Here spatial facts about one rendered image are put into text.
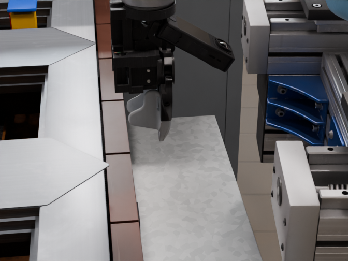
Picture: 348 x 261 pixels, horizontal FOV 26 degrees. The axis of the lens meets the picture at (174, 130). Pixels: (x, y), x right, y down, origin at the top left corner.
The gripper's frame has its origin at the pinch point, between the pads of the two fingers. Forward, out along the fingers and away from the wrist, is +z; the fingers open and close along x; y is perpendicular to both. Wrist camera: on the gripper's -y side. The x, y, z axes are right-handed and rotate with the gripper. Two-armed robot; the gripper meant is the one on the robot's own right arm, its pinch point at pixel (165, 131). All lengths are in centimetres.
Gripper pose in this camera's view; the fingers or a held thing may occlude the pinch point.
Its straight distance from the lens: 108.9
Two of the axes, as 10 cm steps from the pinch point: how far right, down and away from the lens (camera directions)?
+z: 0.0, 8.6, 5.1
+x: 1.2, 5.1, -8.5
